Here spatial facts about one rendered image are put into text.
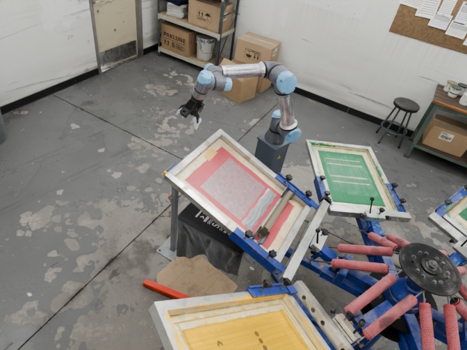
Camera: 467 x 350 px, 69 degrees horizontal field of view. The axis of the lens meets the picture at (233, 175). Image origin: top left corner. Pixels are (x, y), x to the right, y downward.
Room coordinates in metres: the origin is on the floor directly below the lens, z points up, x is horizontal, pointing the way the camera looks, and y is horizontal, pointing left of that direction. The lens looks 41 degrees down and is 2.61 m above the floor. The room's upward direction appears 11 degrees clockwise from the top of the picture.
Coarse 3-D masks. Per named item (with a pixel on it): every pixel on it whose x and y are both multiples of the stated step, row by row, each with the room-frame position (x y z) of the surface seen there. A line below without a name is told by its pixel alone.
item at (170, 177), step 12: (216, 132) 1.83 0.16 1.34; (204, 144) 1.68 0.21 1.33; (228, 144) 1.81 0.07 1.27; (192, 156) 1.55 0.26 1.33; (252, 156) 1.77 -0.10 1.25; (180, 168) 1.43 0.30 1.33; (264, 168) 1.71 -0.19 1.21; (168, 180) 1.34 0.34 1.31; (276, 180) 1.67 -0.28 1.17; (180, 192) 1.30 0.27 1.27; (192, 192) 1.31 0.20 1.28; (204, 204) 1.26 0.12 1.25; (216, 216) 1.22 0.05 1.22; (300, 216) 1.46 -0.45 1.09; (228, 228) 1.18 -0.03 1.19; (288, 240) 1.26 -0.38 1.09
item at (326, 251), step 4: (324, 244) 1.28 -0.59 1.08; (324, 248) 1.26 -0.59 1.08; (328, 248) 1.27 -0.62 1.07; (320, 252) 1.23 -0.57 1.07; (324, 252) 1.23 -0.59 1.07; (328, 252) 1.24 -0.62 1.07; (332, 252) 1.26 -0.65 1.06; (320, 256) 1.23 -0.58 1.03; (324, 256) 1.22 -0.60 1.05; (328, 256) 1.22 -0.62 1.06; (332, 256) 1.23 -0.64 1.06; (324, 260) 1.22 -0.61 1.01; (328, 260) 1.21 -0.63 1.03
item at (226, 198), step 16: (192, 176) 1.44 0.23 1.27; (208, 176) 1.49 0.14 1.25; (208, 192) 1.38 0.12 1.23; (224, 192) 1.43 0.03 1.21; (240, 192) 1.48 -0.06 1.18; (224, 208) 1.32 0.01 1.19; (240, 208) 1.37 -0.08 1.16; (240, 224) 1.26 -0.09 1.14; (256, 224) 1.30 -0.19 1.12; (256, 240) 1.20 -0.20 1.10; (272, 240) 1.24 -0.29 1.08
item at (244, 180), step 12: (216, 156) 1.67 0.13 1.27; (228, 156) 1.71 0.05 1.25; (216, 168) 1.58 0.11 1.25; (228, 168) 1.62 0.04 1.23; (240, 168) 1.66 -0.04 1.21; (228, 180) 1.53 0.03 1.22; (240, 180) 1.57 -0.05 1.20; (252, 180) 1.61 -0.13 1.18; (252, 192) 1.52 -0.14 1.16; (264, 192) 1.55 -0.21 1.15; (276, 192) 1.60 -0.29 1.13; (288, 204) 1.55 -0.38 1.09
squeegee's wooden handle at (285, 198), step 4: (288, 192) 1.53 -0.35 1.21; (292, 192) 1.54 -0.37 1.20; (284, 196) 1.51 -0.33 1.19; (288, 196) 1.50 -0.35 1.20; (284, 200) 1.46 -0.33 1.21; (280, 204) 1.41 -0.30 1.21; (284, 204) 1.43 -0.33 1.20; (276, 208) 1.39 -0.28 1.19; (280, 208) 1.38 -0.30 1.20; (272, 212) 1.37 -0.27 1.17; (276, 212) 1.34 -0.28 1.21; (272, 216) 1.31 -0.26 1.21; (276, 216) 1.32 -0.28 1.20; (268, 220) 1.28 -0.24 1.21; (272, 220) 1.28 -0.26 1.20; (264, 224) 1.28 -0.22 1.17; (268, 224) 1.25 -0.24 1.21; (264, 228) 1.22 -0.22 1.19; (268, 228) 1.22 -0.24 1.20; (260, 232) 1.23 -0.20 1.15; (264, 232) 1.22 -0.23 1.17
